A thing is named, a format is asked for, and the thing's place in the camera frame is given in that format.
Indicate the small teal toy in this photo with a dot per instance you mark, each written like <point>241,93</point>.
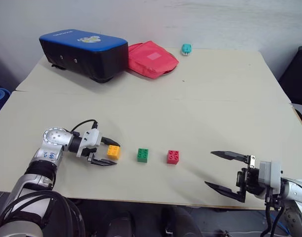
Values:
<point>186,49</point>

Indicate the red fabric pouch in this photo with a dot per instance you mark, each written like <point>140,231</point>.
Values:
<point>150,61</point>

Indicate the red toy building block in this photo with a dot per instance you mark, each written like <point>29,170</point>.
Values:
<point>172,157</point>

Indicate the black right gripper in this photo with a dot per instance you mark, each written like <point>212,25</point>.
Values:
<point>249,181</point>

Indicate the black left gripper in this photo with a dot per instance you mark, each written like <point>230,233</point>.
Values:
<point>91,158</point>

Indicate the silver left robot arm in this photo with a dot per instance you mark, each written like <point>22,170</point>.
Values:
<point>54,138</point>

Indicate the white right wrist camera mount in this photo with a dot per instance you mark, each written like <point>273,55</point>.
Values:
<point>270,172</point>

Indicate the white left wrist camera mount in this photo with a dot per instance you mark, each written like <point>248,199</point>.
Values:
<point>92,137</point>

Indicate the black chair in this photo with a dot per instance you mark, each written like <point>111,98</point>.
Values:
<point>297,76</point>

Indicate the dark rounded shape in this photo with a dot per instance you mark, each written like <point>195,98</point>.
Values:
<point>181,222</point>
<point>121,224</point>

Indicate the blue and black padded case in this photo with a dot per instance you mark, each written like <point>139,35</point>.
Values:
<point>86,56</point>

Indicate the yellow toy building block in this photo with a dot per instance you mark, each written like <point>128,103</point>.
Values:
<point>113,151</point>

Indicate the green toy building block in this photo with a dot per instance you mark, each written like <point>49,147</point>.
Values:
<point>142,155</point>

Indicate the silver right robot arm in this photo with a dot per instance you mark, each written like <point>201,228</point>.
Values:
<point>297,190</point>

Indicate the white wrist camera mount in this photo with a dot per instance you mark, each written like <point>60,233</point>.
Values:
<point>270,172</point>
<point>92,137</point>

